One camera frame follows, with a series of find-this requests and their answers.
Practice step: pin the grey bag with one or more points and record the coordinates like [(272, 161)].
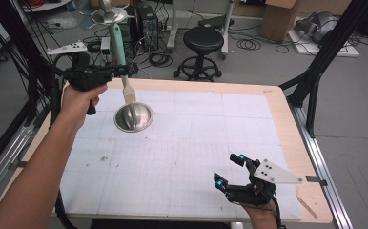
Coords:
[(318, 25)]

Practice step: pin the aluminium rail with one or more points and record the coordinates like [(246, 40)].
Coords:
[(4, 165), (322, 165)]

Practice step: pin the black computer tower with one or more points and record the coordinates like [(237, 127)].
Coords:
[(148, 27)]

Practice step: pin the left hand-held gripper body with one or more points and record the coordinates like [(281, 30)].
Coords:
[(85, 78)]

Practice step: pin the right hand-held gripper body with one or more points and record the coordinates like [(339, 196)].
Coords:
[(258, 187)]

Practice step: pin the dark tape piece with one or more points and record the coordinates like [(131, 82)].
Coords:
[(16, 164)]

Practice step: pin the black round stool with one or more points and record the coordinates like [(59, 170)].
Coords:
[(202, 41)]

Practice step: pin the white grid mat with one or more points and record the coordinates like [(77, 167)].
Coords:
[(188, 152)]

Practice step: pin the steel utensil stand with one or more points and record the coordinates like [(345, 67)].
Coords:
[(138, 117)]

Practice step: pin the person's right hand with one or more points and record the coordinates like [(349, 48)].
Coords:
[(260, 216)]

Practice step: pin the black metal frame post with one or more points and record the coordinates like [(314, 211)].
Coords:
[(29, 63), (325, 54)]

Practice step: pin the small grey power supply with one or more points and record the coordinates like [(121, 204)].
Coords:
[(106, 47)]

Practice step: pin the grey tape piece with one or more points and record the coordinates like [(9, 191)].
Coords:
[(316, 180)]

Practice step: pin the person's left hand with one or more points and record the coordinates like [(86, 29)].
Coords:
[(78, 103)]

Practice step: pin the white flat board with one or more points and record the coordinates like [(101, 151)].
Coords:
[(347, 51)]

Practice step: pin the brown cardboard box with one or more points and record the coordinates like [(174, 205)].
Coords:
[(279, 19)]

